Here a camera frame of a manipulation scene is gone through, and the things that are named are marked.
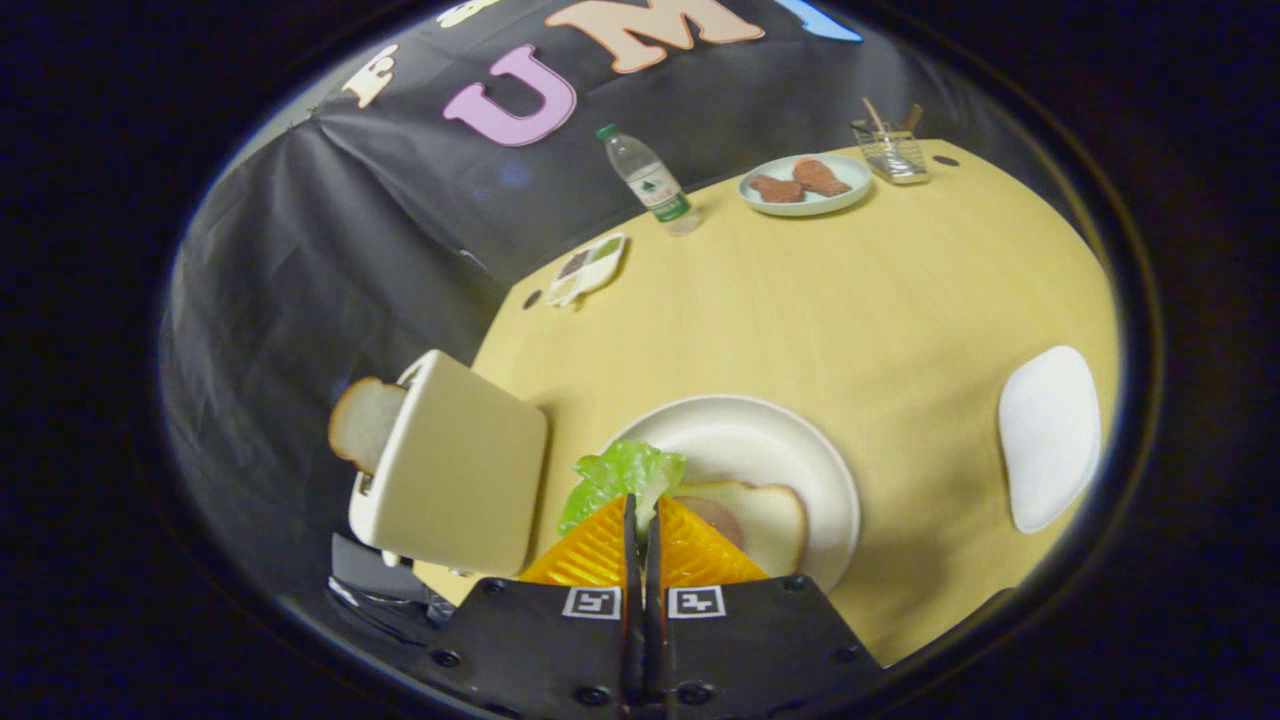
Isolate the pale green round plate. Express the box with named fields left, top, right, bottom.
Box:
left=737, top=152, right=874, bottom=218

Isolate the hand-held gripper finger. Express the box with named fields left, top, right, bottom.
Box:
left=425, top=494, right=641, bottom=720
left=645, top=494, right=886, bottom=720

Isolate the white square plate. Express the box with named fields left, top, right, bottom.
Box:
left=998, top=345, right=1102, bottom=535

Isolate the clear plastic water bottle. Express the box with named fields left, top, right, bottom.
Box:
left=596, top=123, right=704, bottom=237

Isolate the black backdrop cloth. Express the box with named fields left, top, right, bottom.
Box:
left=160, top=0, right=1081, bottom=641

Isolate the cream round plate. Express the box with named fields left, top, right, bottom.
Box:
left=600, top=394, right=862, bottom=595

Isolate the white divided condiment dish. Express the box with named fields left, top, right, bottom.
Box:
left=545, top=232, right=629, bottom=308

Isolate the clear utensil holder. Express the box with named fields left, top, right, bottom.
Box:
left=851, top=118, right=931, bottom=186

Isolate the bread slice with brown crust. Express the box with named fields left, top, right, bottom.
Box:
left=672, top=481, right=808, bottom=579

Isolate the green lettuce leaf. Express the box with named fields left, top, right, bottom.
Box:
left=557, top=439, right=689, bottom=541

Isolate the cream toaster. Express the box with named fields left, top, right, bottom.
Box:
left=348, top=349, right=550, bottom=579

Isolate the white toast bread slice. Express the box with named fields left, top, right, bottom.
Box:
left=328, top=376, right=409, bottom=475

